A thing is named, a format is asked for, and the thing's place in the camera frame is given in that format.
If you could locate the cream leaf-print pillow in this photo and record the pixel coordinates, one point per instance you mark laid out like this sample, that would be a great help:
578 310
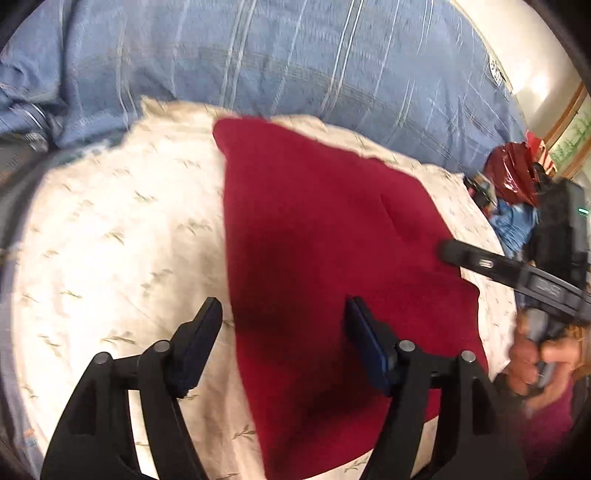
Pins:
123 245

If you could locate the light blue denim clothing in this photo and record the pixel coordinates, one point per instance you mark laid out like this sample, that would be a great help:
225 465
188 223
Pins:
513 225

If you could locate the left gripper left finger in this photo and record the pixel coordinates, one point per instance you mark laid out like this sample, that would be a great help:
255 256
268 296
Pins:
93 438

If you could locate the red plastic bag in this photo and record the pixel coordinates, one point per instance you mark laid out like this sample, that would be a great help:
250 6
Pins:
521 171

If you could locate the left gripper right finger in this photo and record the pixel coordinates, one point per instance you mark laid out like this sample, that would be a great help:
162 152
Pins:
471 441

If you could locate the dark red garment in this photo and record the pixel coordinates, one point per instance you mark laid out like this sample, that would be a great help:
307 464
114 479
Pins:
306 227

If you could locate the blue plaid quilt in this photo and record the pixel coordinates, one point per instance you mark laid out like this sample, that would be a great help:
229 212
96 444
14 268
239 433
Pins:
413 76

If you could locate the right hand on handle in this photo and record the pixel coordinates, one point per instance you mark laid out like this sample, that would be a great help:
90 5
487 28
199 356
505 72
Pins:
522 371

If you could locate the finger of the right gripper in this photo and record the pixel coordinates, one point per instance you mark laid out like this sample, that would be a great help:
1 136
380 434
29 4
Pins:
496 267

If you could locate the grey patterned bed sheet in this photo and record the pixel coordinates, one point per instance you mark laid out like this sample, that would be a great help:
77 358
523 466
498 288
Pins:
24 163

